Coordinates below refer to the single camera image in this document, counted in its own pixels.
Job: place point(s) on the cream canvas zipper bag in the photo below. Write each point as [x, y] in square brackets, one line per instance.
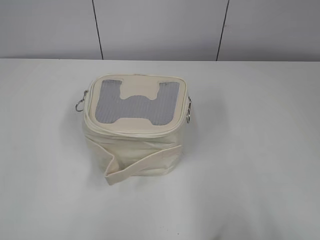
[134, 124]

